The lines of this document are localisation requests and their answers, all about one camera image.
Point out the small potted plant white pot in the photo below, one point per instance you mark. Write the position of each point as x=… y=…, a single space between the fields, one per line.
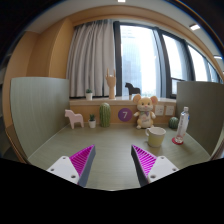
x=92 y=124

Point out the small round green cactus ornament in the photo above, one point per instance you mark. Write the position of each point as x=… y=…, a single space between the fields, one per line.
x=173 y=123

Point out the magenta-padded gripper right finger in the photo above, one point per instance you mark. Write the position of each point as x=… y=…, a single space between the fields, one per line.
x=161 y=168

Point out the wooden hand model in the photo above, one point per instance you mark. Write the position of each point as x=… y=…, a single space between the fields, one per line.
x=111 y=83

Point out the large grey-green desk divider panel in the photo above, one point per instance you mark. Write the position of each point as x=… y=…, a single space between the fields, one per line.
x=40 y=113

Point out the black horse figurine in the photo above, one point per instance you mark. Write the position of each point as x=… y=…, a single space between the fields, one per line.
x=132 y=89

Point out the pale yellow mug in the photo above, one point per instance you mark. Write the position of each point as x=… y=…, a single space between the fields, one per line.
x=156 y=138

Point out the flat round red coaster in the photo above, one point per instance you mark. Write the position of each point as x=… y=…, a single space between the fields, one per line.
x=174 y=141

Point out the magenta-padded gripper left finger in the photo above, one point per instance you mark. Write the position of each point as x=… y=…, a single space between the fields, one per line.
x=63 y=166

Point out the clear plastic water bottle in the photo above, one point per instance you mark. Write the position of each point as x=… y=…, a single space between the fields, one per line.
x=182 y=125

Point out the small grey-green desk divider panel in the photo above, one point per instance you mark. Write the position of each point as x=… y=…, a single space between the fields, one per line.
x=203 y=113

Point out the dark-framed window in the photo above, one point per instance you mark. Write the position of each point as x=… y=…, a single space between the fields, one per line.
x=138 y=56

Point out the tall green cactus ornament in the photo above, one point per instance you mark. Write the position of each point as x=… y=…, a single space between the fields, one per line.
x=105 y=115

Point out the white wall socket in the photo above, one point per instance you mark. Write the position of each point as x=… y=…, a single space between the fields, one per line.
x=159 y=110
x=170 y=110

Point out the round purple number disc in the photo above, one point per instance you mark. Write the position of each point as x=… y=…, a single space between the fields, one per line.
x=125 y=115

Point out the plush mouse toy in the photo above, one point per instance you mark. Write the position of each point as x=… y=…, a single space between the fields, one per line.
x=145 y=113

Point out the grey curtain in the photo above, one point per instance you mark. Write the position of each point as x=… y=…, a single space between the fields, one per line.
x=90 y=60

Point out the potted plant in white pot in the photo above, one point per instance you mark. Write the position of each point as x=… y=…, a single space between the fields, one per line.
x=89 y=96

